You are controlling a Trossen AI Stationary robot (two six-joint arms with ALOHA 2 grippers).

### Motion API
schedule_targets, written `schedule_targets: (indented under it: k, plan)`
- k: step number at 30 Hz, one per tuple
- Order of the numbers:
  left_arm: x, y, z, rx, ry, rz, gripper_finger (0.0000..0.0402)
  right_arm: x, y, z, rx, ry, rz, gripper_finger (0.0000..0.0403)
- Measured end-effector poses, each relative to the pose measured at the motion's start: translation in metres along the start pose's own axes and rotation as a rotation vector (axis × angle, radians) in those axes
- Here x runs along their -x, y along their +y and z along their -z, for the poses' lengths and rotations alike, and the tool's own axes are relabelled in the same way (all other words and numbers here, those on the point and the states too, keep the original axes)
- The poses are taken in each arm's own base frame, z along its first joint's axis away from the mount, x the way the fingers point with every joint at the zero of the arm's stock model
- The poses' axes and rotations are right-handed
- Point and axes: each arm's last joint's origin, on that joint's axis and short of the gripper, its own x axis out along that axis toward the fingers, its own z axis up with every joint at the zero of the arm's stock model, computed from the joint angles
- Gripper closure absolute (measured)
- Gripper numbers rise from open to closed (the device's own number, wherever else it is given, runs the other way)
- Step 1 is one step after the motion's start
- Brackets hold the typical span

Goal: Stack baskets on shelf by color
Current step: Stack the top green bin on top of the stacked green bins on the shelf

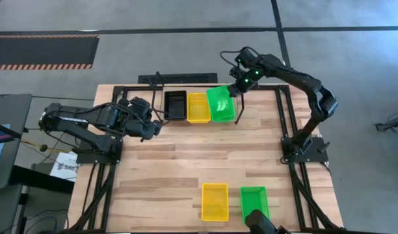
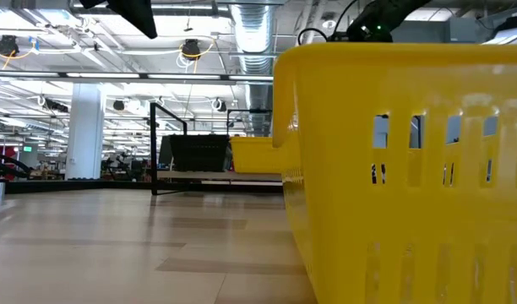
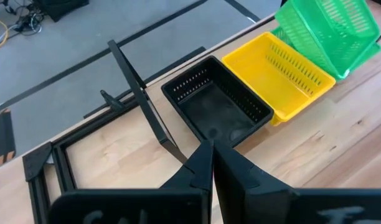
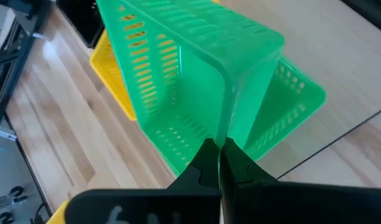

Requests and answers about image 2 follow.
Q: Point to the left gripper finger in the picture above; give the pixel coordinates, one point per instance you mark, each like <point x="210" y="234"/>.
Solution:
<point x="144" y="10"/>
<point x="125" y="10"/>

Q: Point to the black plastic basket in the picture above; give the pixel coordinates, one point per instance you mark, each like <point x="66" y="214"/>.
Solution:
<point x="199" y="139"/>
<point x="199" y="135"/>
<point x="199" y="158"/>

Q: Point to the yellow plastic basket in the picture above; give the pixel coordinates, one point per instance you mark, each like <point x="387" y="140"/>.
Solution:
<point x="256" y="160"/>
<point x="252" y="137"/>
<point x="347" y="211"/>

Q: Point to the long ceiling light strip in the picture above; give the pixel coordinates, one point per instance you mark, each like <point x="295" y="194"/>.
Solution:
<point x="102" y="76"/>

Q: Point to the white building column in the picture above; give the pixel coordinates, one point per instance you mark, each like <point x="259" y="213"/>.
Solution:
<point x="86" y="126"/>

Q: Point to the green exit sign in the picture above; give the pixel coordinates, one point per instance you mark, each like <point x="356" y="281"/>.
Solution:
<point x="27" y="148"/>

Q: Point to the red and black background machine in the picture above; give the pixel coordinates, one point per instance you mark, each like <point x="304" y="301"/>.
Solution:
<point x="1" y="162"/>

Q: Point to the grey rectangular air duct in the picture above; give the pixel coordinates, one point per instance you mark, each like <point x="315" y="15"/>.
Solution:
<point x="423" y="31"/>

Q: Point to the ribbed silver air duct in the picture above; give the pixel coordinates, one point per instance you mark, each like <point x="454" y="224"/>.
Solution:
<point x="254" y="42"/>

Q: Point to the wooden shelf with black frame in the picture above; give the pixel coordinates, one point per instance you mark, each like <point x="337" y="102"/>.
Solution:
<point x="208" y="175"/>

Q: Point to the black aluminium table frame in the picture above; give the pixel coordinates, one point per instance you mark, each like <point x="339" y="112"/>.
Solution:
<point x="72" y="186"/>

